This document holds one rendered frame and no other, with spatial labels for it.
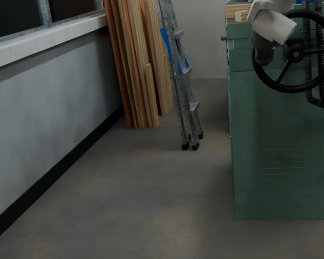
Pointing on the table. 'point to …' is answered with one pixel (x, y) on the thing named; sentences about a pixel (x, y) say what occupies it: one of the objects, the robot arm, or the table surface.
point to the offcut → (241, 16)
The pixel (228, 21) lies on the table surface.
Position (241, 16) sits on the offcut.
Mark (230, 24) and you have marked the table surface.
